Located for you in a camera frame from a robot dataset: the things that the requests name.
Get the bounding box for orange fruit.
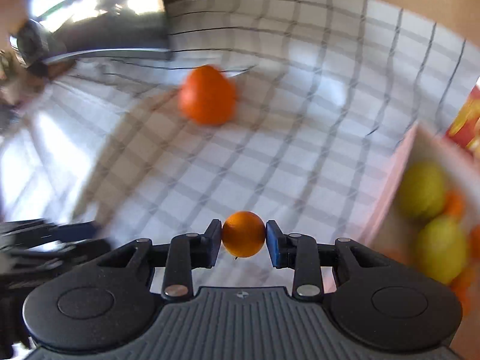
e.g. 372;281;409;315
221;211;266;258

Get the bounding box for green guava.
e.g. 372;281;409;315
396;161;447;221
414;215;470;285

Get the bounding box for large pointed orange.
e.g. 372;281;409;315
178;65;237;126

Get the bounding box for medium mandarin orange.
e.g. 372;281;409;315
443;189;465;220

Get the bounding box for white grid tablecloth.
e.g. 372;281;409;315
0;0;480;293

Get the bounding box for red quail egg bag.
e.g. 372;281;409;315
446;85;480;160

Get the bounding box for dark monitor screen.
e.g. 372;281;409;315
10;0;171;68

